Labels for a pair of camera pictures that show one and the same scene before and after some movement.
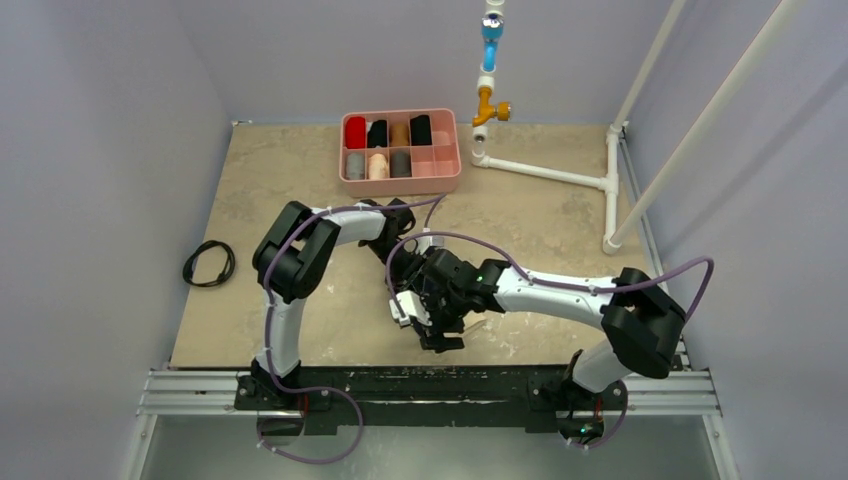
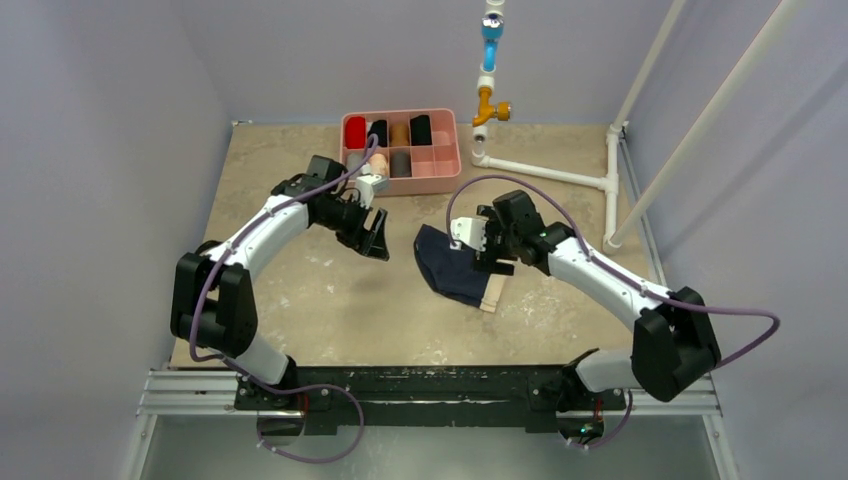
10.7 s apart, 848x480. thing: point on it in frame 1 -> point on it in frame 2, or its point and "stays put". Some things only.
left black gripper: (398, 279) -> (370, 244)
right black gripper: (438, 332) -> (490, 248)
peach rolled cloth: (378, 167) stays put
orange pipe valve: (486, 110) stays put
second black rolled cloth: (420, 130) stays put
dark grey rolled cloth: (400, 164) stays put
